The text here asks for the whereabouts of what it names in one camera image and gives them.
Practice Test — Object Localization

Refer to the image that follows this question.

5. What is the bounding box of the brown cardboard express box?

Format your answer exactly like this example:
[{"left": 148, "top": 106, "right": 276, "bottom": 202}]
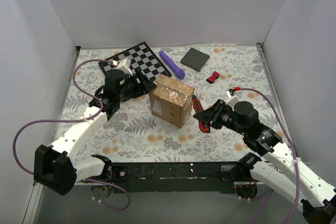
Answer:
[{"left": 149, "top": 75, "right": 195, "bottom": 128}]

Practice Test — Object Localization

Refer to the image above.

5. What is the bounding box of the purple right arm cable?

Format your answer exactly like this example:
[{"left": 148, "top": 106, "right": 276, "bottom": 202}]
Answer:
[{"left": 237, "top": 87, "right": 301, "bottom": 224}]

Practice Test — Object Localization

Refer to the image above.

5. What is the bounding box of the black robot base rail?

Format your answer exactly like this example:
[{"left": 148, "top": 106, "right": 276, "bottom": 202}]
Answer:
[{"left": 81, "top": 161, "right": 263, "bottom": 201}]

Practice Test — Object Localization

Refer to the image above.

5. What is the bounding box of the black white checkerboard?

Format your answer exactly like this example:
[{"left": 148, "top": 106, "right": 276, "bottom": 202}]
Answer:
[{"left": 106, "top": 42, "right": 172, "bottom": 82}]

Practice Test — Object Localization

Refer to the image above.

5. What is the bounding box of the dark grey studded baseplate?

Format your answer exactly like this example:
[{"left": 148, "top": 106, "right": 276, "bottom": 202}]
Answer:
[{"left": 180, "top": 48, "right": 210, "bottom": 72}]

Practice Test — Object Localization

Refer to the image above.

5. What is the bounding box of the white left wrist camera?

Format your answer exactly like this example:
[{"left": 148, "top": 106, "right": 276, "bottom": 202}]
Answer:
[{"left": 112, "top": 58, "right": 133, "bottom": 76}]

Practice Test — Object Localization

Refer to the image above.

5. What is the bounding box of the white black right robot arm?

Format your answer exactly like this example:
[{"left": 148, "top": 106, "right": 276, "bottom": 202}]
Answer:
[{"left": 194, "top": 100, "right": 335, "bottom": 223}]

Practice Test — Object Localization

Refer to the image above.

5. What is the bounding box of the purple cylindrical handle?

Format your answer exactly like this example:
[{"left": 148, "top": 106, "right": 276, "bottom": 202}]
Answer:
[{"left": 159, "top": 51, "right": 185, "bottom": 79}]

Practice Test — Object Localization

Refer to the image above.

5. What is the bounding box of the red black utility knife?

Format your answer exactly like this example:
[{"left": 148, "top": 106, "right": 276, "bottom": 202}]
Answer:
[{"left": 191, "top": 94, "right": 212, "bottom": 133}]

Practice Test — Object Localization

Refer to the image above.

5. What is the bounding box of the floral patterned table mat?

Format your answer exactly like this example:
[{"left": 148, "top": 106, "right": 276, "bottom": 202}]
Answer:
[{"left": 61, "top": 46, "right": 283, "bottom": 162}]

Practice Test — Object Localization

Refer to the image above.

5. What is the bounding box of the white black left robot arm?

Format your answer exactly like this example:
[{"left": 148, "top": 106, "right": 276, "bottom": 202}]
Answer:
[{"left": 34, "top": 69, "right": 156, "bottom": 195}]

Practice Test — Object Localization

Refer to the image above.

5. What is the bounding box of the red black knife cap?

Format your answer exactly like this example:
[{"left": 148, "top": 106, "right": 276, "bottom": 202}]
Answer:
[{"left": 206, "top": 71, "right": 221, "bottom": 84}]

